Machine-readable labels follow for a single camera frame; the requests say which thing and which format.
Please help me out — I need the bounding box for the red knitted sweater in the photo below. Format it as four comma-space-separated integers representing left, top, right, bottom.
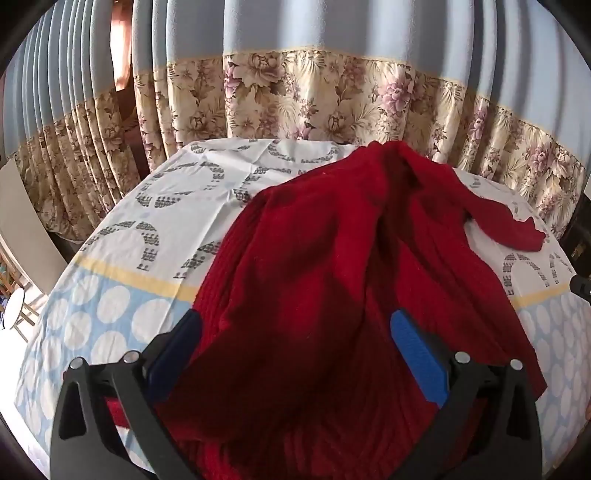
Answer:
104, 140, 548, 480

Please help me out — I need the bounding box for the white board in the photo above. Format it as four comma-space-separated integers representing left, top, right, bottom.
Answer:
0, 161, 68, 296

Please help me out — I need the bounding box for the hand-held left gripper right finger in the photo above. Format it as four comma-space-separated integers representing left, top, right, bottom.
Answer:
389, 310, 542, 480

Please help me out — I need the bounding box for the dotted printed bed sheet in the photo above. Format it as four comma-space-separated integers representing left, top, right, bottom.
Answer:
14, 137, 591, 480

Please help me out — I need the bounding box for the white round stool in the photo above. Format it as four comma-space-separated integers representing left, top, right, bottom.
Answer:
0, 258, 42, 342

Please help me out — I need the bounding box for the blue floral curtain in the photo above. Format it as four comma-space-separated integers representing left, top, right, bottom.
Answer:
131, 0, 589, 241
0, 0, 139, 241

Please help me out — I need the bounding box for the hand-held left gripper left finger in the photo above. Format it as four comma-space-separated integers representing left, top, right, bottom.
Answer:
50, 310, 204, 480

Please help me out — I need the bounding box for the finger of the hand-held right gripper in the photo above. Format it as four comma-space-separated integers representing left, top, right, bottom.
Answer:
570, 272, 591, 305

